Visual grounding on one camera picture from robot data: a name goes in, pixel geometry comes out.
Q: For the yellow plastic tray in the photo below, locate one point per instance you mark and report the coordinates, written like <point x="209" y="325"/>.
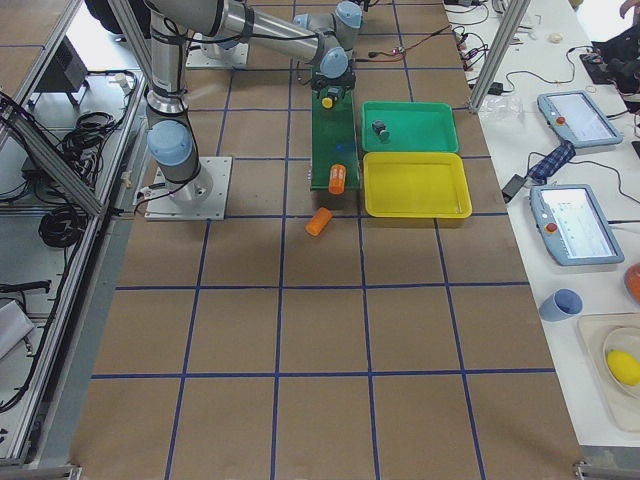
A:
<point x="416" y="185"/>

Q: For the green plastic tray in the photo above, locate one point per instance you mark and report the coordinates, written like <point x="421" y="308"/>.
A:
<point x="413" y="126"/>

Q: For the yellow lemon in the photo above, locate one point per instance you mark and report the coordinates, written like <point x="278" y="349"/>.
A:
<point x="623" y="366"/>

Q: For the beige tray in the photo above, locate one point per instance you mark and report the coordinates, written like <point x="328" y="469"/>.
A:
<point x="600" y="335"/>

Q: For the teach pendant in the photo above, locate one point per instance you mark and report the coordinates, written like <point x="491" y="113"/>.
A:
<point x="573" y="226"/>
<point x="574" y="116"/>

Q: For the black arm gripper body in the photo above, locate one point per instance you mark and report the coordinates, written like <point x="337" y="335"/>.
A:
<point x="334" y="85"/>

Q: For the blue cup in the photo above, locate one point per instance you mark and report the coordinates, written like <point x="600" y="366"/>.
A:
<point x="562" y="304"/>

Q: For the blue plaid umbrella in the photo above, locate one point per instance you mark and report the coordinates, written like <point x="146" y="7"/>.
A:
<point x="551" y="163"/>

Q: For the orange cylinder with label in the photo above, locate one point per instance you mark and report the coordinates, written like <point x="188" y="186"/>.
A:
<point x="337" y="179"/>

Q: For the green push button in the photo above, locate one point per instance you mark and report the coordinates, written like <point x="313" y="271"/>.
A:
<point x="380" y="130"/>

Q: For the teach pendant far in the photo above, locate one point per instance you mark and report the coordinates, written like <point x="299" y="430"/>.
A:
<point x="574" y="116"/>

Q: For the teach pendant near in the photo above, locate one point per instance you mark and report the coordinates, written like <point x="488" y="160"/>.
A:
<point x="573" y="226"/>

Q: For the black power adapter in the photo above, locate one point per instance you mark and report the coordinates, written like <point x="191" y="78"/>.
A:
<point x="515" y="184"/>

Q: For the green conveyor belt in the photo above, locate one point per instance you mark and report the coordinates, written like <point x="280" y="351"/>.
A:
<point x="334" y="141"/>

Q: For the aluminium frame post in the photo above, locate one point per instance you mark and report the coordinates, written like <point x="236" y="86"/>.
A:
<point x="503" y="36"/>

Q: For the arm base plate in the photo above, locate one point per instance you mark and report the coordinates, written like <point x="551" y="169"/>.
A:
<point x="210" y="56"/>
<point x="204" y="198"/>

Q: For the plain orange cylinder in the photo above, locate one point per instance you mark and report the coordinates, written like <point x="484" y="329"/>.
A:
<point x="318" y="221"/>

